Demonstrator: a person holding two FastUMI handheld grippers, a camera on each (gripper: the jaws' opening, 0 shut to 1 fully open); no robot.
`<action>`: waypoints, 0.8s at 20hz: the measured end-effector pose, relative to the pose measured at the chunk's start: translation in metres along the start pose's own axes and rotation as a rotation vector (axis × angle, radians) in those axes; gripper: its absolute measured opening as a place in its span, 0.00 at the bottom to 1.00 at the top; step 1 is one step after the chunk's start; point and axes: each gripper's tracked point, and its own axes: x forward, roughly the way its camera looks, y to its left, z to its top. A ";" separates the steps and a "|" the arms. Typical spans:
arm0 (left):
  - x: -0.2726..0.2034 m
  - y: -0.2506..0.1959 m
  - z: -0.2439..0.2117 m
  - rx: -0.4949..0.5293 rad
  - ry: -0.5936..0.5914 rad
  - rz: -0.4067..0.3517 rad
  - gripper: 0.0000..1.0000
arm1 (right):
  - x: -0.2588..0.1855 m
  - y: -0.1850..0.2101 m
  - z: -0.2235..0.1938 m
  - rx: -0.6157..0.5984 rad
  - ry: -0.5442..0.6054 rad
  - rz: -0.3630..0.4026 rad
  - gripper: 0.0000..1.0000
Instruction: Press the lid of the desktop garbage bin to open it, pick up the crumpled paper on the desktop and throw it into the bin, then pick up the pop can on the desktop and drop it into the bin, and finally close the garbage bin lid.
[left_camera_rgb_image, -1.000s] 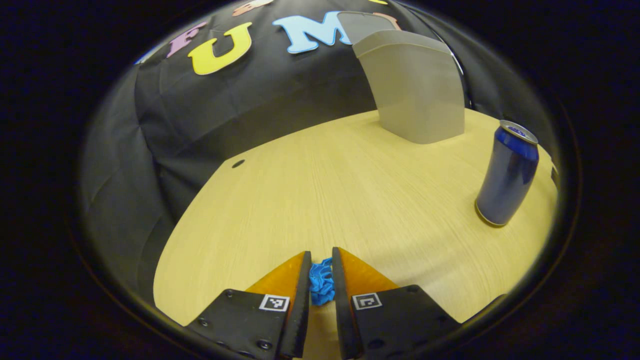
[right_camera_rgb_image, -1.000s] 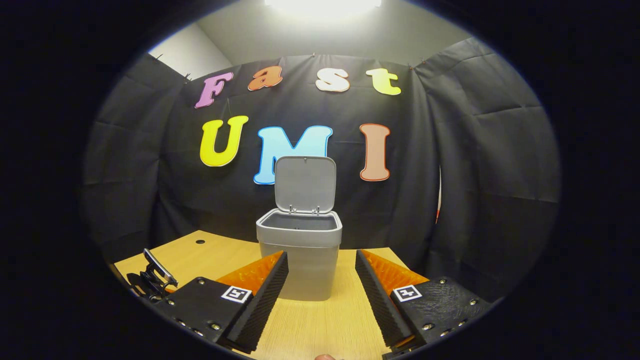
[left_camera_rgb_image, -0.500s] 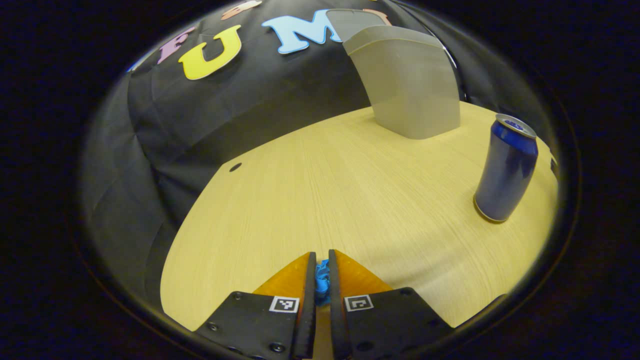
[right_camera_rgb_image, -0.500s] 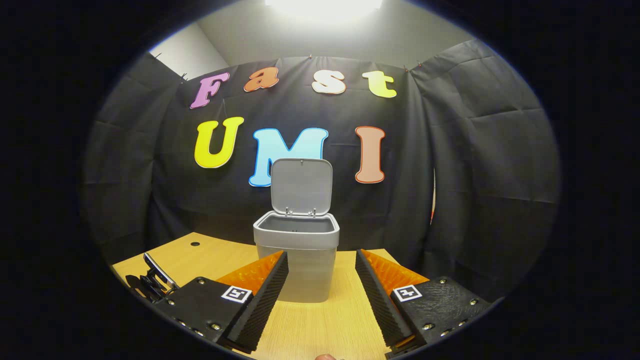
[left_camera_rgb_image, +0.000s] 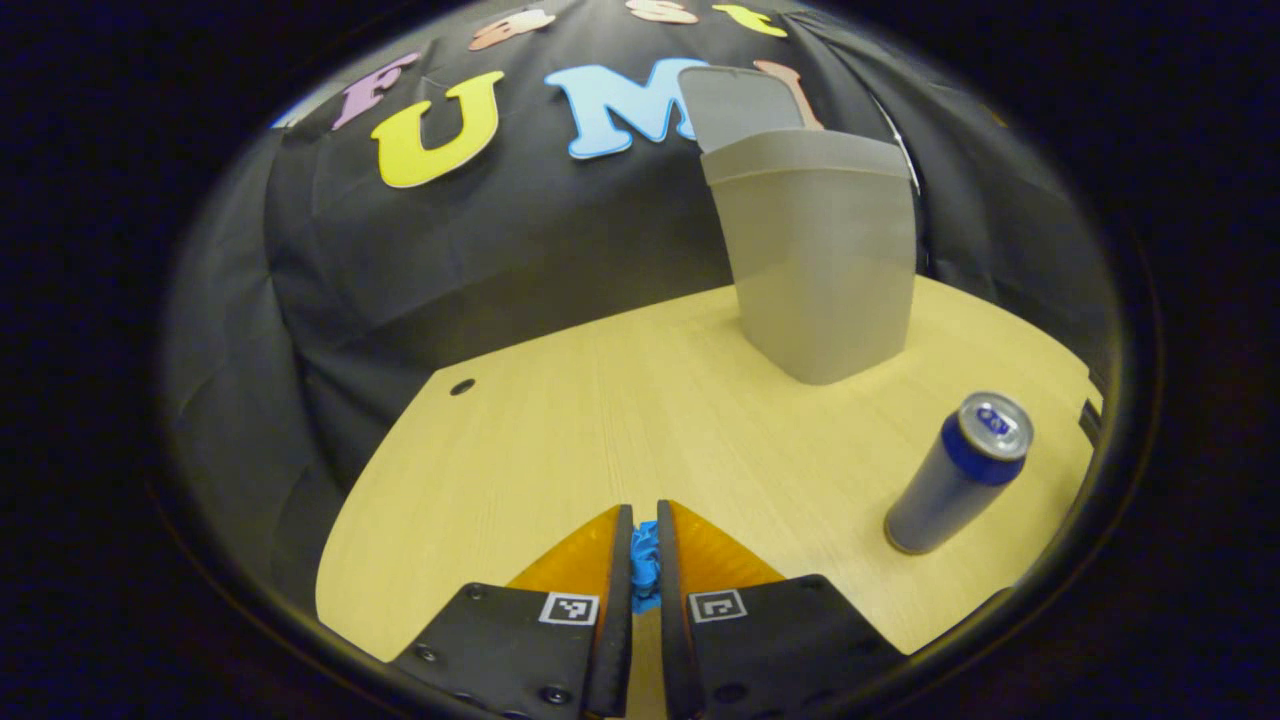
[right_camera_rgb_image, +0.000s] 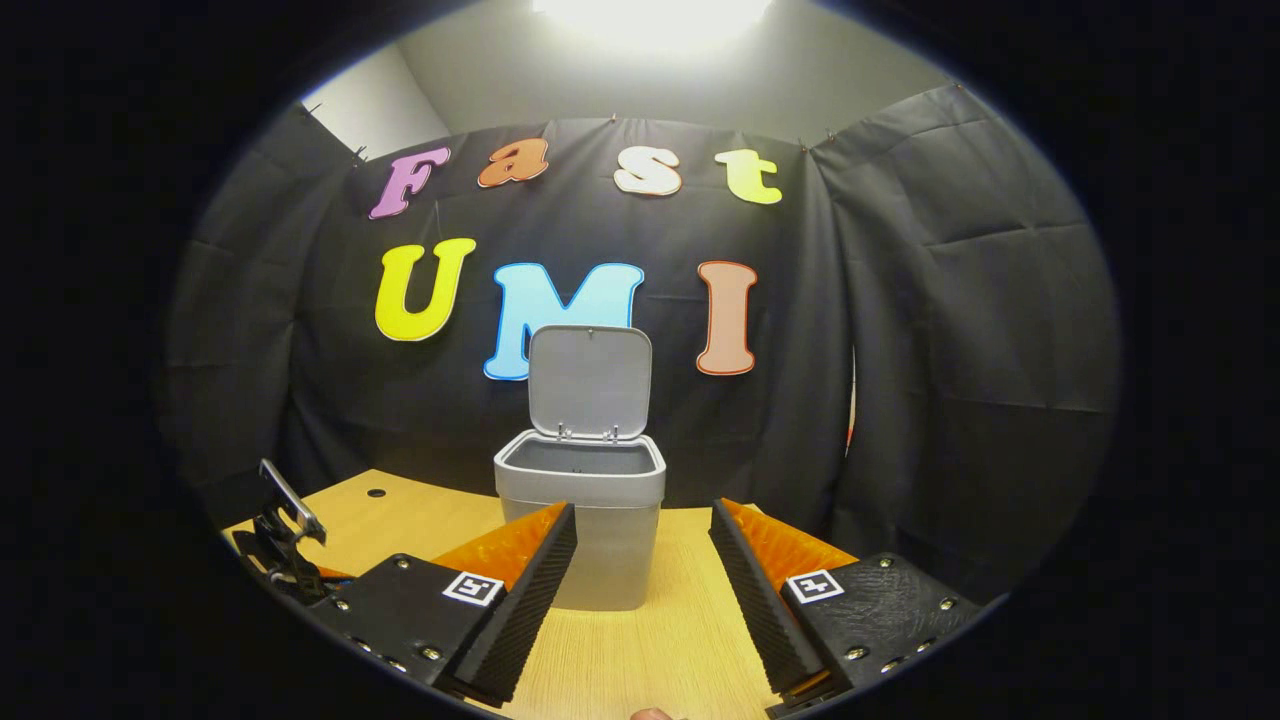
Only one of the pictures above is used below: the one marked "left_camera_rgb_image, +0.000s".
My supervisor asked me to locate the white desktop garbage bin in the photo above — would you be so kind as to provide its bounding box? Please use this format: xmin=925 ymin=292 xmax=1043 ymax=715
xmin=677 ymin=64 xmax=919 ymax=387

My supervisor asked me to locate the blue silver pop can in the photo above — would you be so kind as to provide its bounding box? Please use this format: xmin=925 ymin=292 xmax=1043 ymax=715
xmin=883 ymin=390 xmax=1036 ymax=556

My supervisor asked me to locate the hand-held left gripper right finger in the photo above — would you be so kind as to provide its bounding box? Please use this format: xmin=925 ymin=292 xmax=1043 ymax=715
xmin=655 ymin=498 xmax=908 ymax=720

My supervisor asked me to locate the blue paper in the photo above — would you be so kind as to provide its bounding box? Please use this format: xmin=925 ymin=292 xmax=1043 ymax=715
xmin=629 ymin=519 xmax=664 ymax=615

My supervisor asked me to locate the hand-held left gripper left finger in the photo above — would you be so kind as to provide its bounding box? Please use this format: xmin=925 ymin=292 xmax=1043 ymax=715
xmin=388 ymin=503 xmax=637 ymax=720

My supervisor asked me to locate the black backdrop cloth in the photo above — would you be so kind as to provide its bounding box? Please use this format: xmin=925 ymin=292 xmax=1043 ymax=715
xmin=165 ymin=0 xmax=1116 ymax=611

